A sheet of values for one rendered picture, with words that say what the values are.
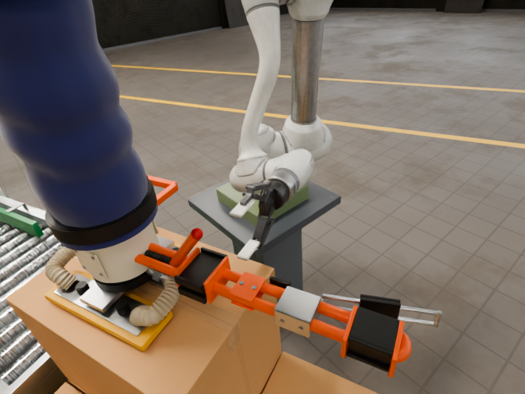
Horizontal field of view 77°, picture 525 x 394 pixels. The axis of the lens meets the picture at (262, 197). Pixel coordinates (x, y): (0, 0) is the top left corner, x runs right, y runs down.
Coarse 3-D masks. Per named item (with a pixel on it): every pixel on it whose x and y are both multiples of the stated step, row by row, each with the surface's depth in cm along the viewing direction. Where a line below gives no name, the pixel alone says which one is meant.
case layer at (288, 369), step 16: (288, 368) 107; (304, 368) 106; (320, 368) 106; (64, 384) 108; (272, 384) 103; (288, 384) 103; (304, 384) 102; (320, 384) 102; (336, 384) 101; (352, 384) 101
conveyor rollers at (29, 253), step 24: (0, 240) 175; (24, 240) 177; (48, 240) 171; (0, 264) 161; (24, 264) 162; (0, 288) 146; (0, 312) 140; (0, 336) 125; (24, 336) 124; (0, 360) 117; (24, 360) 116
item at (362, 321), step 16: (352, 320) 56; (368, 320) 55; (384, 320) 55; (352, 336) 53; (368, 336) 53; (384, 336) 53; (400, 336) 53; (352, 352) 55; (368, 352) 53; (384, 352) 51; (384, 368) 53
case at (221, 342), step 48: (48, 288) 89; (144, 288) 87; (48, 336) 84; (96, 336) 76; (192, 336) 74; (240, 336) 79; (96, 384) 87; (144, 384) 66; (192, 384) 65; (240, 384) 86
